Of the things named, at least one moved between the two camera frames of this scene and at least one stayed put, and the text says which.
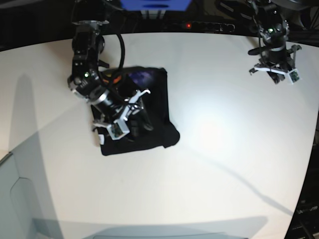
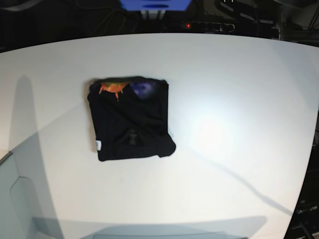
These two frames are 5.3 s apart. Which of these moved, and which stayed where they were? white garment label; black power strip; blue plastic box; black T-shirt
Moved: black T-shirt; white garment label
Stayed: black power strip; blue plastic box
